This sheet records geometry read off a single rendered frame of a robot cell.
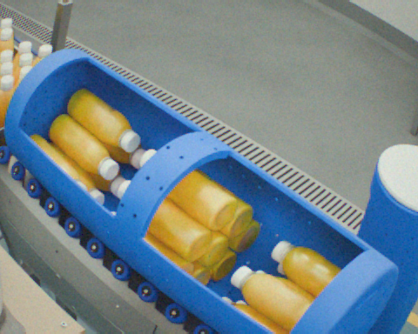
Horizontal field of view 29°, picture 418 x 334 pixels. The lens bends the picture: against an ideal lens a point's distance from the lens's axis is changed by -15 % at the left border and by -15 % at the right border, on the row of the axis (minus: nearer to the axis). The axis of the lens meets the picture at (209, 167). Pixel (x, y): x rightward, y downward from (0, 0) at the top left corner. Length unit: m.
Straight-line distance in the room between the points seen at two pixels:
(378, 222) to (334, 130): 2.09
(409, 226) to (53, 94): 0.87
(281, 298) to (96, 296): 0.47
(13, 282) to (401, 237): 0.96
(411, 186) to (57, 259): 0.84
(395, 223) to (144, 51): 2.62
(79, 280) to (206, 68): 2.61
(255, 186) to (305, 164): 2.09
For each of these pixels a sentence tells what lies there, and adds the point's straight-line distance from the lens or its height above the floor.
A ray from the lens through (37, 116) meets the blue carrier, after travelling 1.88.
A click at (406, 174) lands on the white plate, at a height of 1.04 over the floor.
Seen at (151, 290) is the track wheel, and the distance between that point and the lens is 1.64.
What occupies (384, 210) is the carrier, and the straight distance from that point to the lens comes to 1.97.
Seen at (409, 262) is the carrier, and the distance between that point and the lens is 2.02.
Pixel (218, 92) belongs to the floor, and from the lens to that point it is 4.10.
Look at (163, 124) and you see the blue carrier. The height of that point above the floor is 1.12.
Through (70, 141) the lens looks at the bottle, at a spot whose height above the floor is 1.08.
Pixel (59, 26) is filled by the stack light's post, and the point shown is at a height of 1.02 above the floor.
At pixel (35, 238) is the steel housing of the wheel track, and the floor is 0.86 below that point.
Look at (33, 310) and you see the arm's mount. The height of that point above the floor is 1.06.
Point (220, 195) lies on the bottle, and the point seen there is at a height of 1.18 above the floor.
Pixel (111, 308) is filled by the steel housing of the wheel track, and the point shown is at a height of 0.86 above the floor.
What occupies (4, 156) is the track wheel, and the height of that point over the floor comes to 0.97.
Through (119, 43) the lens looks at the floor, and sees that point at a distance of 4.43.
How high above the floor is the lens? 2.13
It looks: 36 degrees down
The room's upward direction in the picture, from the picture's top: 11 degrees clockwise
